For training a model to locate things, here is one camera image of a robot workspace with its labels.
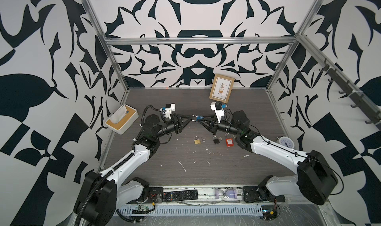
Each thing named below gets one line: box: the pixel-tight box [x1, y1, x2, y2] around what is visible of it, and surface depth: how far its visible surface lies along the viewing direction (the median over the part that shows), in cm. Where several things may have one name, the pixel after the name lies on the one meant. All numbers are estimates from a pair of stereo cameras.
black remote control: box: [161, 189, 199, 203], surface depth 74 cm
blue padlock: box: [195, 115, 205, 122], surface depth 73 cm
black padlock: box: [212, 135, 220, 145], surface depth 94 cm
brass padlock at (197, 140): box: [193, 135, 201, 145], surface depth 95 cm
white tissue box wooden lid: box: [105, 104, 137, 131], surface depth 96 cm
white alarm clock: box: [279, 136, 295, 149], surface depth 91 cm
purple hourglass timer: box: [214, 188, 238, 200], surface depth 75 cm
